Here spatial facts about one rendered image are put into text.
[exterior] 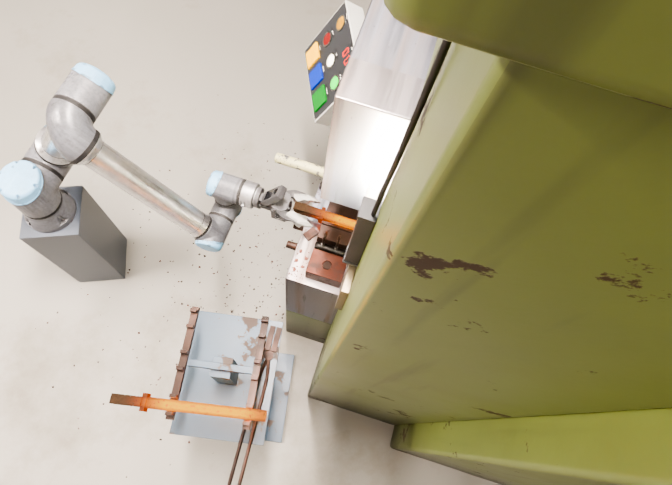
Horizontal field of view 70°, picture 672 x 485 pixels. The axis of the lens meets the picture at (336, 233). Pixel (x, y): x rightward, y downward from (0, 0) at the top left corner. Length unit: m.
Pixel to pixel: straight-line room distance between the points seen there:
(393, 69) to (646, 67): 0.75
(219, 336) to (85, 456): 1.07
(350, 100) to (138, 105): 2.40
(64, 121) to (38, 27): 2.31
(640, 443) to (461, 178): 0.61
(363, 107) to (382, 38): 0.16
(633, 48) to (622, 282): 0.26
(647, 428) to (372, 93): 0.66
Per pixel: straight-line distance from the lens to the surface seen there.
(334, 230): 1.58
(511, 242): 0.39
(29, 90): 3.45
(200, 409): 1.44
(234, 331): 1.73
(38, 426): 2.69
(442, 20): 0.19
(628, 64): 0.20
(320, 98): 1.81
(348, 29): 1.80
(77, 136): 1.47
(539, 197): 0.33
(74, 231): 2.17
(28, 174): 2.01
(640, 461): 0.85
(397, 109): 0.87
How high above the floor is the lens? 2.45
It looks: 67 degrees down
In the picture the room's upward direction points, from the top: 14 degrees clockwise
